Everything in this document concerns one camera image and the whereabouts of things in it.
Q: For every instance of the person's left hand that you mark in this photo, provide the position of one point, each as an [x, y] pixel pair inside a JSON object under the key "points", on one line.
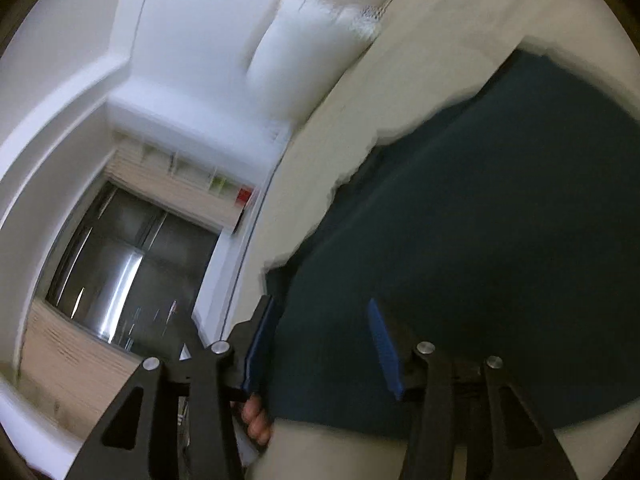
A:
{"points": [[258, 424]]}

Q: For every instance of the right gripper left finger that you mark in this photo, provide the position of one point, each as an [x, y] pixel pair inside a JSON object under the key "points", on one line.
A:
{"points": [[137, 435]]}

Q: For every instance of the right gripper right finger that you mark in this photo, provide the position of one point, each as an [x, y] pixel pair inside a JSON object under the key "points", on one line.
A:
{"points": [[458, 402]]}

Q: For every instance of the dark green garment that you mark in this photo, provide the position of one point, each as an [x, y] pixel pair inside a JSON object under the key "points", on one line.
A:
{"points": [[505, 225]]}

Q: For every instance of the white wall shelf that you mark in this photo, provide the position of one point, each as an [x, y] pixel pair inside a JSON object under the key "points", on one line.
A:
{"points": [[212, 179]]}

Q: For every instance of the red box on shelf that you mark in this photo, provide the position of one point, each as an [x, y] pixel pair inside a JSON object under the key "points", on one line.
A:
{"points": [[244, 195]]}

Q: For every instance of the dark window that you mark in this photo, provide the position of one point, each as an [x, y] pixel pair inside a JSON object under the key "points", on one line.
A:
{"points": [[129, 270]]}

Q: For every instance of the beige curtain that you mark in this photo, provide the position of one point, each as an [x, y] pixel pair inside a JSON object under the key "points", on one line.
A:
{"points": [[66, 372]]}

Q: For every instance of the beige bed sheet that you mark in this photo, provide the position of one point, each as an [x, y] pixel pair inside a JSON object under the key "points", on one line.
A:
{"points": [[429, 53]]}

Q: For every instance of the white pillow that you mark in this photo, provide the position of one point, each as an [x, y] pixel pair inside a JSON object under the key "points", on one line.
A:
{"points": [[305, 50]]}

